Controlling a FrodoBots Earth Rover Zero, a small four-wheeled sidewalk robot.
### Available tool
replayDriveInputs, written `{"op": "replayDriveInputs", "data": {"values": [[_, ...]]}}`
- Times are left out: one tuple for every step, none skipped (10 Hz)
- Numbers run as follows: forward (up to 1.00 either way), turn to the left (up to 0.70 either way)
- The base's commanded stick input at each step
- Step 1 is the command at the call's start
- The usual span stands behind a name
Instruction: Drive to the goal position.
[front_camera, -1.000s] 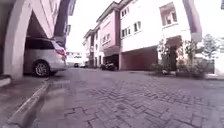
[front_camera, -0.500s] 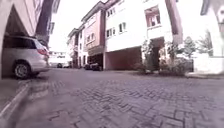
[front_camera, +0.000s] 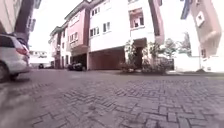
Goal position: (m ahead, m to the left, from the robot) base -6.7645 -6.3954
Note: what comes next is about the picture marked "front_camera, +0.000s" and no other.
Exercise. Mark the grey brick paved road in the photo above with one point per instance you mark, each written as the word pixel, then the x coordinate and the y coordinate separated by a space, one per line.
pixel 110 100

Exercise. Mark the low white building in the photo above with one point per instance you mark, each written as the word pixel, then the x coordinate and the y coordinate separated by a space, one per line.
pixel 38 58

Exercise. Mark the white and brown building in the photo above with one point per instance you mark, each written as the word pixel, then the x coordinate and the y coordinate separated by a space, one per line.
pixel 56 43

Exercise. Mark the white and pink building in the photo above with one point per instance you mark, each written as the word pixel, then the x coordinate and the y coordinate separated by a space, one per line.
pixel 111 30

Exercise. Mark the white wall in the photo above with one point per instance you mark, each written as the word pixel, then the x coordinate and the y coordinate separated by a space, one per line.
pixel 185 62

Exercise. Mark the dark car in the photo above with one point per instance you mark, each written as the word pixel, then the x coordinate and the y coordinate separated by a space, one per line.
pixel 76 66

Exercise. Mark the dark red and beige building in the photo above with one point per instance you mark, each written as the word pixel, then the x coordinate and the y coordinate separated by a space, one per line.
pixel 20 16

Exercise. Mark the tree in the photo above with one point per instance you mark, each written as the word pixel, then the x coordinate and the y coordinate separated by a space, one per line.
pixel 170 47

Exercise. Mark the row of bushes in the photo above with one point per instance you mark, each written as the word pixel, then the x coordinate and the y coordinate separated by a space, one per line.
pixel 151 65

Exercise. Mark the silver car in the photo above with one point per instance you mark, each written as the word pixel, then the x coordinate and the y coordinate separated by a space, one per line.
pixel 11 57

